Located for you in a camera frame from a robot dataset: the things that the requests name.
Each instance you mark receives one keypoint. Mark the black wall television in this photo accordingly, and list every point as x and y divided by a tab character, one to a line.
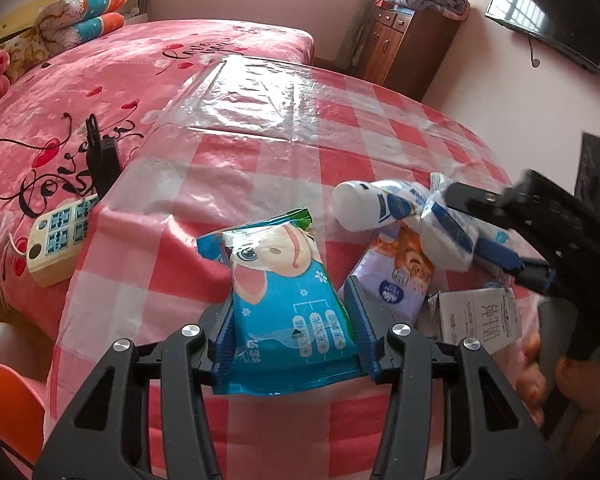
550	10

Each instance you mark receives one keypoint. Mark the black power adapter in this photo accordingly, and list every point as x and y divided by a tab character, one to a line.
102	165

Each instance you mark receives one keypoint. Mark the floral pillow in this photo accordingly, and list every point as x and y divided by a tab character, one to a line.
27	52

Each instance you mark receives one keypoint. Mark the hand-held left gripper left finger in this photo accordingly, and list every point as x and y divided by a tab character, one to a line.
225	332

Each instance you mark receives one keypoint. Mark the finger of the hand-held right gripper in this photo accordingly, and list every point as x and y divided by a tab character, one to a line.
505	260
480	202

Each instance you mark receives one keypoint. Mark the blue wet wipe packet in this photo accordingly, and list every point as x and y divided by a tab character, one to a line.
280	305

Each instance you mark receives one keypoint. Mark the pink heart print bedspread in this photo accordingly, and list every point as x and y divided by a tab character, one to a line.
130	65

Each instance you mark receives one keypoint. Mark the beige power strip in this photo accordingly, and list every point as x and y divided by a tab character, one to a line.
60	240

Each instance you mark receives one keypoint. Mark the white plastic basin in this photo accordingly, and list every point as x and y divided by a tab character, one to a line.
10	345

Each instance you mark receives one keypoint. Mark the white milk carton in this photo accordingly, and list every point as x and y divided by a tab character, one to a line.
475	315

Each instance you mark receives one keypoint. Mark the rolled colourful cartoon quilt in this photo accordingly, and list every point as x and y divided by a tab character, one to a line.
80	15

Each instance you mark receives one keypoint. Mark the pink white checked tablecloth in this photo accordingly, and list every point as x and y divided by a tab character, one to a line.
260	170

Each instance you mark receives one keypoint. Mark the orange plastic bin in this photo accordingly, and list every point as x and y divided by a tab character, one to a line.
10	410

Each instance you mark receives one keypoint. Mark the person's right hand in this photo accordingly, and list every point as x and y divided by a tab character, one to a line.
532	375

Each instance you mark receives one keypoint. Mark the white plastic bottle blue label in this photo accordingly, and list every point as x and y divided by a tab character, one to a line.
365	205

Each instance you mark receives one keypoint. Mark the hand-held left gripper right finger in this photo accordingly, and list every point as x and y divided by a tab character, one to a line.
362	325

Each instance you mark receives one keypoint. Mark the white blue plastic packet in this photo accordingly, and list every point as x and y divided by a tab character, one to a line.
445	240

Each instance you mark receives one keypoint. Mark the purple tissue packet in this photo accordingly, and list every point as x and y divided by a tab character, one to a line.
400	275

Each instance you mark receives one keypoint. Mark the brown wooden cabinet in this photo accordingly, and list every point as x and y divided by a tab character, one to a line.
410	50

